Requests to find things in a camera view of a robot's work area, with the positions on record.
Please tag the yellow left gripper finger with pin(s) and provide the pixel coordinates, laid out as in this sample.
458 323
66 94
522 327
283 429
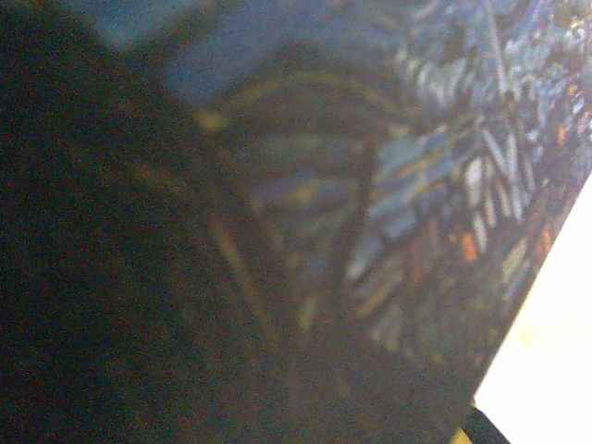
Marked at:
476 430

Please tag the starry night tin box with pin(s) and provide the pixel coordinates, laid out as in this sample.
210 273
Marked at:
462 185

